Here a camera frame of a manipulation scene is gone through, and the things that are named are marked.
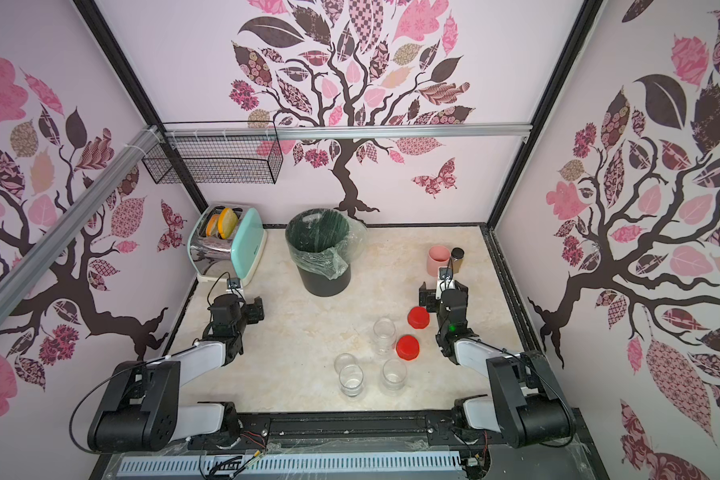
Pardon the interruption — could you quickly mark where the red jar lid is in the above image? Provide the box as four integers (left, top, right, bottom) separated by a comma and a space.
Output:
407, 306, 431, 330
395, 335, 420, 361

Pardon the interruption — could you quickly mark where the oatmeal jar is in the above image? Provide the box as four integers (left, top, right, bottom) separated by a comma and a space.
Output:
372, 317, 397, 356
381, 358, 408, 392

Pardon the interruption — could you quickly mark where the black trash bin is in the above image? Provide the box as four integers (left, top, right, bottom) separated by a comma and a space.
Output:
285, 208, 351, 297

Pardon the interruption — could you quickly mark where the clear jar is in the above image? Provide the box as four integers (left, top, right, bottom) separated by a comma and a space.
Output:
339, 364, 365, 398

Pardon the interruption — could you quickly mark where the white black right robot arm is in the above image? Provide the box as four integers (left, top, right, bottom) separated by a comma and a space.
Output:
418, 281, 576, 448

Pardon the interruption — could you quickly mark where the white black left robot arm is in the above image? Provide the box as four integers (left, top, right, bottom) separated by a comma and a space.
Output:
86, 292, 265, 453

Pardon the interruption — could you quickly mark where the pink plastic cup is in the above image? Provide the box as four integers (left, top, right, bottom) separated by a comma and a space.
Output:
426, 245, 451, 278

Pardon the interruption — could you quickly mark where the brown spice jar black lid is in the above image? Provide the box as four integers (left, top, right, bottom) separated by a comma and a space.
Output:
448, 247, 465, 274

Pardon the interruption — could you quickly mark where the mint green toaster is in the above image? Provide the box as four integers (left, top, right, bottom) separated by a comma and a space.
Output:
187, 204, 267, 287

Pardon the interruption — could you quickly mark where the yellow toast slice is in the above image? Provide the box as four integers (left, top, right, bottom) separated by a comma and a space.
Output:
217, 207, 239, 239

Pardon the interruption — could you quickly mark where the clear plastic bin liner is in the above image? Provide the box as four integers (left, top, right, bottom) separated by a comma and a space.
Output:
285, 208, 368, 280

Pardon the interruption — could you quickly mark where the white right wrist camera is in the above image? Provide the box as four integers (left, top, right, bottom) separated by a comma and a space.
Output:
436, 267, 454, 299

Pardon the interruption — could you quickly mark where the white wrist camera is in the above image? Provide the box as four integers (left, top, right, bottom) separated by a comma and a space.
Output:
226, 277, 243, 297
436, 267, 454, 299

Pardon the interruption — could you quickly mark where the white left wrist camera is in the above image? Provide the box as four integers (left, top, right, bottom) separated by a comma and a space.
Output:
226, 277, 243, 297

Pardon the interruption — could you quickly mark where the white slotted cable duct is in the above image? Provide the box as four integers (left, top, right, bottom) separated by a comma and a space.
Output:
115, 451, 462, 479

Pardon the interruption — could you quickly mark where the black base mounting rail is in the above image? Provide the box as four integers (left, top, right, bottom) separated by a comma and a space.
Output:
90, 410, 608, 479

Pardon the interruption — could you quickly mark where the black wire basket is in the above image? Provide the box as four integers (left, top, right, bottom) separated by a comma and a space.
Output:
142, 120, 284, 185

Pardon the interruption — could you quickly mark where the back aluminium rail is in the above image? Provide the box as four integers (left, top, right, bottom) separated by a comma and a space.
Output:
165, 121, 532, 140

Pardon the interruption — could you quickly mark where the aluminium rail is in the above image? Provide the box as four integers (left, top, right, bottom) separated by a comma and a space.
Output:
0, 126, 161, 325
165, 121, 532, 140

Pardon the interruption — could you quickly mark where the left aluminium rail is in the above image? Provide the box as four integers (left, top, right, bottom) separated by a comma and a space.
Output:
0, 126, 161, 325

